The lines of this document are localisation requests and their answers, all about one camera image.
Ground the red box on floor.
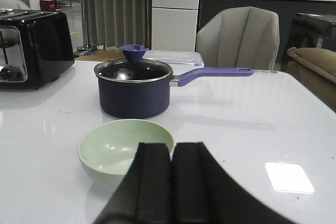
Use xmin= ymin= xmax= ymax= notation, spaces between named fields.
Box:
xmin=39 ymin=0 xmax=57 ymax=12

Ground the black chrome toaster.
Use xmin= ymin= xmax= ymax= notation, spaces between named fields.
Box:
xmin=1 ymin=8 xmax=74 ymax=90

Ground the beige upholstered chair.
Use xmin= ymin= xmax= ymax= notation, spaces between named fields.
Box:
xmin=0 ymin=0 xmax=30 ymax=9
xmin=195 ymin=6 xmax=280 ymax=70

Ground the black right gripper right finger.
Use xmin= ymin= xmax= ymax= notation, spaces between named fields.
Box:
xmin=172 ymin=142 xmax=292 ymax=223

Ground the dark counter with white top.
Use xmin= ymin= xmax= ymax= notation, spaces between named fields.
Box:
xmin=198 ymin=0 xmax=336 ymax=63

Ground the clear plastic storage container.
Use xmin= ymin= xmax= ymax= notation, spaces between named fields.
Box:
xmin=143 ymin=50 xmax=204 ymax=67

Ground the dark blue saucepan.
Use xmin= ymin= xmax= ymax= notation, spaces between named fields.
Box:
xmin=96 ymin=67 xmax=254 ymax=119

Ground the light green bowl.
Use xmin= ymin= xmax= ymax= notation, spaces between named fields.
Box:
xmin=77 ymin=119 xmax=174 ymax=190

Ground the white drawer cabinet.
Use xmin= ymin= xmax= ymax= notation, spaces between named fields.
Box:
xmin=151 ymin=0 xmax=199 ymax=51

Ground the beige upholstered chair right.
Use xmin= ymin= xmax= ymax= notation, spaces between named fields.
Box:
xmin=195 ymin=6 xmax=280 ymax=70

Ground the glass lid with blue knob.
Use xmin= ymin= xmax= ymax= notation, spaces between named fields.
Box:
xmin=94 ymin=44 xmax=173 ymax=83

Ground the beige upholstered chair left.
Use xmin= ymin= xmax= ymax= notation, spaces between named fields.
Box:
xmin=0 ymin=0 xmax=30 ymax=9

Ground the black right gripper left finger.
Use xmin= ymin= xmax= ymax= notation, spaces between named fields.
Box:
xmin=94 ymin=143 xmax=171 ymax=223

